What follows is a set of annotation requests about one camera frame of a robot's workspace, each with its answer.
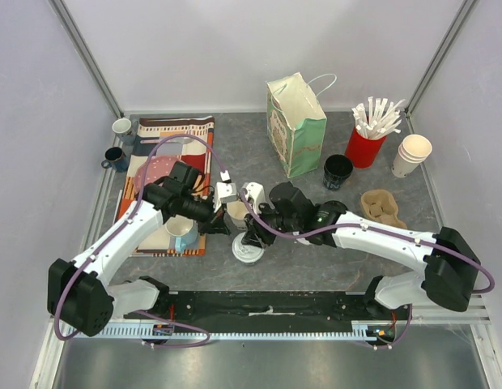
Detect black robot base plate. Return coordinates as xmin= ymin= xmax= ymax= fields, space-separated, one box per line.
xmin=123 ymin=289 xmax=412 ymax=336

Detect red ribbed paper cup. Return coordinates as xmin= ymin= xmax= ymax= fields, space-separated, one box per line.
xmin=344 ymin=126 xmax=386 ymax=169

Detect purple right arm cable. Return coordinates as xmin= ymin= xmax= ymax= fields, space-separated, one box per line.
xmin=239 ymin=190 xmax=495 ymax=350

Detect green patterned paper bag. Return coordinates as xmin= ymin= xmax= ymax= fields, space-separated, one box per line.
xmin=266 ymin=72 xmax=327 ymax=178

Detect colourful patterned placemat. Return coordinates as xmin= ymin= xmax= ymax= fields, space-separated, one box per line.
xmin=113 ymin=116 xmax=216 ymax=258

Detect dark blue ceramic mug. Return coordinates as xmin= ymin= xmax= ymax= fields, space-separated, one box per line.
xmin=100 ymin=147 xmax=129 ymax=173

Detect white paper cup stack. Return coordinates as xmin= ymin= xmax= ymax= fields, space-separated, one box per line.
xmin=391 ymin=134 xmax=432 ymax=177

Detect aluminium frame post right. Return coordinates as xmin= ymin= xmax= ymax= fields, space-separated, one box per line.
xmin=405 ymin=0 xmax=479 ymax=118

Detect grey ceramic mug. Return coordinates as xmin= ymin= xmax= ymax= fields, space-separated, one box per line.
xmin=112 ymin=118 xmax=137 ymax=146

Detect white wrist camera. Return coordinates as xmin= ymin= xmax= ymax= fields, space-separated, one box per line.
xmin=242 ymin=182 xmax=266 ymax=215
xmin=214 ymin=182 xmax=238 ymax=210

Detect brown pulp cup carrier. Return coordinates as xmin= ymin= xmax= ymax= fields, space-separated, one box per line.
xmin=360 ymin=189 xmax=407 ymax=229

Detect black paper cup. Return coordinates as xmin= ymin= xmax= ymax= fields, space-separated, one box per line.
xmin=234 ymin=252 xmax=263 ymax=266
xmin=323 ymin=154 xmax=353 ymax=190

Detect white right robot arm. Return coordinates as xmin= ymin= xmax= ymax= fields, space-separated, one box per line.
xmin=240 ymin=182 xmax=481 ymax=319

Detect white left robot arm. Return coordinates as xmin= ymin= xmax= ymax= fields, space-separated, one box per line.
xmin=47 ymin=161 xmax=236 ymax=336

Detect white slotted cable duct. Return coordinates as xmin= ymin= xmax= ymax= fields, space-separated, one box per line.
xmin=66 ymin=322 xmax=398 ymax=340

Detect white wrapped straws bundle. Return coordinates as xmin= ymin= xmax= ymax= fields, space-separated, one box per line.
xmin=351 ymin=96 xmax=405 ymax=140

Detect aluminium frame post left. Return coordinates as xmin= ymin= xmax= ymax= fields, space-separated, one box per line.
xmin=49 ymin=0 xmax=124 ymax=118

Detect light blue ceramic mug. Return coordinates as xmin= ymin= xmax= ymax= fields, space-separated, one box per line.
xmin=164 ymin=216 xmax=198 ymax=253

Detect white plastic cup lid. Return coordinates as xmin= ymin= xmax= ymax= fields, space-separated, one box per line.
xmin=232 ymin=233 xmax=265 ymax=255

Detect pink dotted plate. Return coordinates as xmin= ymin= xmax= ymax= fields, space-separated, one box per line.
xmin=134 ymin=156 xmax=180 ymax=193

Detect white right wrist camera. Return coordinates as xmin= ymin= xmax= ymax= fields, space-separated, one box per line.
xmin=242 ymin=182 xmax=266 ymax=215

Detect aluminium frame post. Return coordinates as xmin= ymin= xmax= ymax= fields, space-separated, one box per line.
xmin=405 ymin=0 xmax=479 ymax=118
xmin=49 ymin=0 xmax=124 ymax=118

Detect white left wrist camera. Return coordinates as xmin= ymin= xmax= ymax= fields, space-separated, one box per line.
xmin=214 ymin=182 xmax=238 ymax=210

